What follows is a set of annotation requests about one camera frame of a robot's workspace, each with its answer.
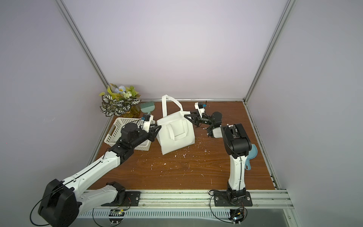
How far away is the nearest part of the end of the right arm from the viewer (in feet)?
2.53

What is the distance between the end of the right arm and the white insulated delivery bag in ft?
0.04

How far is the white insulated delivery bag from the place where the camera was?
80cm

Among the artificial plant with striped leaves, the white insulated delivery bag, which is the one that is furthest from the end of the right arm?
the artificial plant with striped leaves

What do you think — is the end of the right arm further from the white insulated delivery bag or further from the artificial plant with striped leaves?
the artificial plant with striped leaves
